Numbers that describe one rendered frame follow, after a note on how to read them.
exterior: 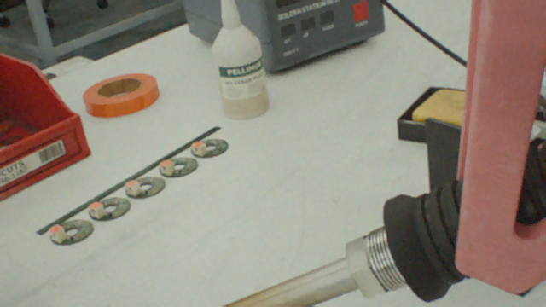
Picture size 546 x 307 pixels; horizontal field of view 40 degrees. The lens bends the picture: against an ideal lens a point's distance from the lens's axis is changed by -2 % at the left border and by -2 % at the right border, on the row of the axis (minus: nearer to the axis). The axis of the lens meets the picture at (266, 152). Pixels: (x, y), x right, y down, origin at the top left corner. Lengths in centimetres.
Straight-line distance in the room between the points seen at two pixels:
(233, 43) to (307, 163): 10
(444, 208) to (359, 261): 2
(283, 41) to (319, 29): 3
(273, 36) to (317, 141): 12
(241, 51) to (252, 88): 3
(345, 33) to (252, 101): 12
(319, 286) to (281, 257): 21
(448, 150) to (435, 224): 19
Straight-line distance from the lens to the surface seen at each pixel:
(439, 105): 49
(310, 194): 43
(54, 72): 74
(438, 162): 36
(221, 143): 50
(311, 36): 60
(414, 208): 17
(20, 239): 46
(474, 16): 16
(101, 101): 59
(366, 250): 17
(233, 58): 52
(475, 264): 16
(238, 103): 53
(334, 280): 18
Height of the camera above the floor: 97
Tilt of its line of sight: 27 degrees down
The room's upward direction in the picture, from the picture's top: 9 degrees counter-clockwise
